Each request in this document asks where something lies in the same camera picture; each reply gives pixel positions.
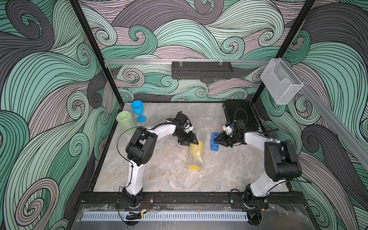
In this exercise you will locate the blue plastic wine glass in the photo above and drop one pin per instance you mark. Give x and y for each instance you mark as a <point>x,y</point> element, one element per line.
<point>137,108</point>

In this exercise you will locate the black frame post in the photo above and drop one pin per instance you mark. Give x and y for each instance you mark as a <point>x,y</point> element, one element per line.
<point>88,32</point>
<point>288,40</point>

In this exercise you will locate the black frame post right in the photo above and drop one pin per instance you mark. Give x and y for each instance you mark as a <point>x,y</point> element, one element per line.
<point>288,40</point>

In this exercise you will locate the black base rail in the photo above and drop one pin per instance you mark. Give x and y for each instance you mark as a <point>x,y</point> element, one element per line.
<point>158,200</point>

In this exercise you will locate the black hard case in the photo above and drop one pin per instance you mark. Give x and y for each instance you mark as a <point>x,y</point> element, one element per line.
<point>241,113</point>

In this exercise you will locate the white slotted cable duct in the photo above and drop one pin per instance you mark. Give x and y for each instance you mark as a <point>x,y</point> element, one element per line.
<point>168,216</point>

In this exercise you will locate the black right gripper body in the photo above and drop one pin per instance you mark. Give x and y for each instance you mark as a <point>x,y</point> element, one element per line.
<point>228,139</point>

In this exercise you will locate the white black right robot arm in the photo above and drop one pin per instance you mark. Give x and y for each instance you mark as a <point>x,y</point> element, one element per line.
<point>281,163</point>

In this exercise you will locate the black wall tray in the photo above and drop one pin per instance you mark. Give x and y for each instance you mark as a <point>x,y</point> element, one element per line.
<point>202,70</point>

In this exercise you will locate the yellow plastic wine glass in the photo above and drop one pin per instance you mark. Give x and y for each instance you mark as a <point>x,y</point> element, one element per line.
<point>195,160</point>

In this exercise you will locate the blue tape dispenser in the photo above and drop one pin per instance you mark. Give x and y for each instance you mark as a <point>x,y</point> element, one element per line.
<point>213,145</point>

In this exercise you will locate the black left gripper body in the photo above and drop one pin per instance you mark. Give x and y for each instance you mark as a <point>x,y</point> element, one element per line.
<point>184,138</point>

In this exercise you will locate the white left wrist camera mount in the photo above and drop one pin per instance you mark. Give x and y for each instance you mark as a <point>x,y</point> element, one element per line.
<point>188,127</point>

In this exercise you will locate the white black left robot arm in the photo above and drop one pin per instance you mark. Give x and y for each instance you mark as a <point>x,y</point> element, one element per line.
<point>141,147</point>

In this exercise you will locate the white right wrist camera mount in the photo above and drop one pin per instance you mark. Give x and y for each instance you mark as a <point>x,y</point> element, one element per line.
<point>228,129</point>

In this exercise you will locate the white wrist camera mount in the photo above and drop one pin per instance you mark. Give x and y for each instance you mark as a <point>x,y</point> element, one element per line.
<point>188,127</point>
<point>228,129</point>

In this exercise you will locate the green plastic wine glass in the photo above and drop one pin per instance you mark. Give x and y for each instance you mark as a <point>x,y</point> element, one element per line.
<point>126,120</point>

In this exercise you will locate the clear acrylic wall box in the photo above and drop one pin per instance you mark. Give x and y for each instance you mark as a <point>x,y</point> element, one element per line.
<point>281,81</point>

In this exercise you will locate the black frame post left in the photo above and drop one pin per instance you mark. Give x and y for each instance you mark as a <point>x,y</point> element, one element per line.
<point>88,32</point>

